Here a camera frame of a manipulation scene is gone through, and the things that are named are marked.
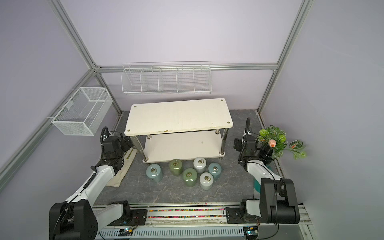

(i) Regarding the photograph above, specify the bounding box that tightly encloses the small blue tea canister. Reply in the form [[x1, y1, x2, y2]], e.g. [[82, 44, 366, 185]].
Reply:
[[146, 164, 163, 183]]

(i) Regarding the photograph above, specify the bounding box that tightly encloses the small white tea canister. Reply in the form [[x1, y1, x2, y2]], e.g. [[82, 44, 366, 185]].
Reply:
[[194, 157, 207, 174]]

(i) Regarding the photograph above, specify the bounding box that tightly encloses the large white tea canister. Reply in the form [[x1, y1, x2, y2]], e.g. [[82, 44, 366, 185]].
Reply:
[[200, 172, 214, 191]]

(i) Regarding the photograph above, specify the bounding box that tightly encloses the small green tea canister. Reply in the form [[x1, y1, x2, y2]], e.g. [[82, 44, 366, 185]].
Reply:
[[182, 168, 198, 187]]

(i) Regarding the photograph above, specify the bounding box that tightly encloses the large green tea canister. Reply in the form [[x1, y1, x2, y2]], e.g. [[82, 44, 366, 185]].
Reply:
[[169, 159, 183, 176]]

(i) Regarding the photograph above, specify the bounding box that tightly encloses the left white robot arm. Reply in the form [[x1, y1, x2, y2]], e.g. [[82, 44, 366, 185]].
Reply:
[[49, 135, 134, 240]]

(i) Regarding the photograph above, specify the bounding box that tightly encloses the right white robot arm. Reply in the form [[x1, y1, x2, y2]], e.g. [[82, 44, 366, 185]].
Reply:
[[234, 135, 300, 225]]

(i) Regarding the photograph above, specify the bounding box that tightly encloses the white two-tier shelf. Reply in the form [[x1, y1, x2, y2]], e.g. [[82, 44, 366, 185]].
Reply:
[[124, 98, 234, 164]]

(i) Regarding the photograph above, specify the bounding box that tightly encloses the beige work glove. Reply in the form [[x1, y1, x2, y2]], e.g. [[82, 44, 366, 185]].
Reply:
[[106, 149, 138, 188]]

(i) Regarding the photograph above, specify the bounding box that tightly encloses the artificial plant in black pot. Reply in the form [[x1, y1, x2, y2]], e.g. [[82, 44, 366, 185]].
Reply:
[[257, 125, 307, 165]]

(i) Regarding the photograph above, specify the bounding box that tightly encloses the green rubber glove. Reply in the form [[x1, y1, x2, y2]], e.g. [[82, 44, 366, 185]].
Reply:
[[254, 179, 261, 193]]

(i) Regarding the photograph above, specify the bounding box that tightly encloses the white mesh wall basket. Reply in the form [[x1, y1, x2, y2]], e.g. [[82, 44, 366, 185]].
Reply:
[[51, 87, 113, 136]]

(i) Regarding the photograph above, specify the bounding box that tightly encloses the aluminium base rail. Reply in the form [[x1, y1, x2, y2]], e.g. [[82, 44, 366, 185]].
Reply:
[[53, 203, 314, 240]]

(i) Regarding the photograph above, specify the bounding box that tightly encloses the long white wire basket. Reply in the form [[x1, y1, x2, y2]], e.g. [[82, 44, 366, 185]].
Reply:
[[121, 62, 212, 95]]

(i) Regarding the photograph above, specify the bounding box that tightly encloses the aluminium cage frame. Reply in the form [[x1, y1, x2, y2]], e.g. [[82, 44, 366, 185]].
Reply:
[[1, 1, 302, 198]]

